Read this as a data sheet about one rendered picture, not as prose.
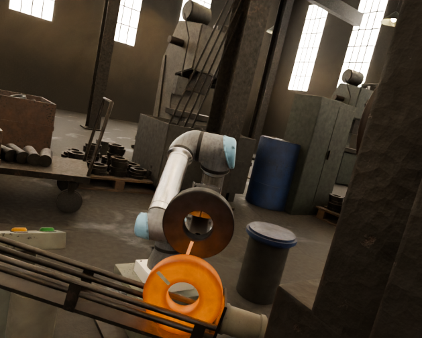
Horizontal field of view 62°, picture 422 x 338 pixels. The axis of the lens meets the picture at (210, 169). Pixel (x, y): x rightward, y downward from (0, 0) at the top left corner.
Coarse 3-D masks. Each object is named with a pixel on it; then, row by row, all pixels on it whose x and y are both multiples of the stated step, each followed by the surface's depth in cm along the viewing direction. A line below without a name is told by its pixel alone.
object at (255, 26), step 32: (256, 0) 356; (288, 0) 1023; (320, 0) 1093; (256, 32) 366; (96, 64) 814; (224, 64) 390; (256, 64) 377; (96, 96) 804; (224, 96) 398; (224, 128) 376; (256, 128) 1084; (224, 192) 399
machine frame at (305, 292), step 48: (384, 96) 35; (384, 144) 35; (384, 192) 34; (336, 240) 38; (384, 240) 34; (288, 288) 44; (336, 288) 38; (384, 288) 33; (288, 336) 42; (336, 336) 37; (384, 336) 30
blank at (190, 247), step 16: (192, 192) 73; (208, 192) 73; (176, 208) 74; (192, 208) 74; (208, 208) 74; (224, 208) 73; (176, 224) 75; (224, 224) 74; (176, 240) 75; (192, 240) 75; (208, 240) 75; (224, 240) 75; (208, 256) 76
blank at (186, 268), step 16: (176, 256) 68; (192, 256) 68; (160, 272) 66; (176, 272) 66; (192, 272) 66; (208, 272) 66; (144, 288) 67; (160, 288) 67; (208, 288) 67; (160, 304) 68; (176, 304) 70; (192, 304) 70; (208, 304) 67; (176, 320) 68; (208, 320) 68
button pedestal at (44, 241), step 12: (24, 240) 98; (36, 240) 100; (48, 240) 102; (60, 240) 104; (0, 252) 99; (24, 252) 102; (0, 288) 101; (0, 300) 101; (0, 312) 102; (0, 324) 103; (0, 336) 104
